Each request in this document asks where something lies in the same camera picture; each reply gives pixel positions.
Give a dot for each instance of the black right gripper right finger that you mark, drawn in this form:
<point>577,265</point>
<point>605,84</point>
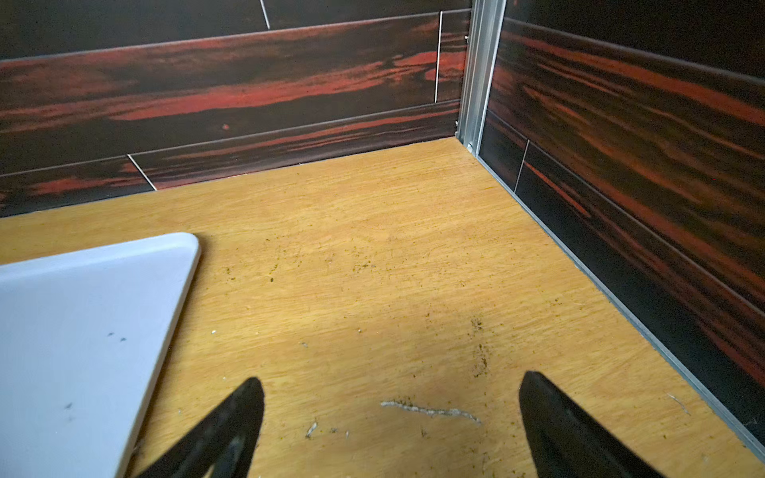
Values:
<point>565,441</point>

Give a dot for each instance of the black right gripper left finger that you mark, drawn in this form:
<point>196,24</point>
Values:
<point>223,443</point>

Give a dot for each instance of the lavender plastic tray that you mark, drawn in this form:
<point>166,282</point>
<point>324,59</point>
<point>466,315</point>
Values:
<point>83,338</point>

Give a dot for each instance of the aluminium corner profile right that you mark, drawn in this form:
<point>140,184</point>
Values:
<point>486,22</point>

